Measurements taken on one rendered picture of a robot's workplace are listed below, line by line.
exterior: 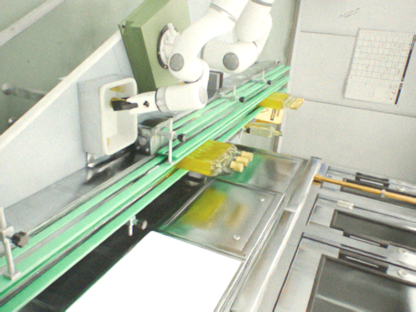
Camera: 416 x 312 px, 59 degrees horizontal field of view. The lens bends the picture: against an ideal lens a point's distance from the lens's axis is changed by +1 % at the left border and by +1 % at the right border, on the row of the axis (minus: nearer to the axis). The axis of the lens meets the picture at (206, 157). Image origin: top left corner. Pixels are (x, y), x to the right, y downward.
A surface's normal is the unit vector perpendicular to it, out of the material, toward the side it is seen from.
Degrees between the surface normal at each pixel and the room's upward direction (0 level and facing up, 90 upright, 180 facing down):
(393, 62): 90
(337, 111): 90
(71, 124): 0
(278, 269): 90
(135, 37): 90
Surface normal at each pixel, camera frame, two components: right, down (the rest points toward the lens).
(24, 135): 0.90, 0.22
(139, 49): -0.41, 0.69
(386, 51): -0.42, 0.35
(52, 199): 0.06, -0.91
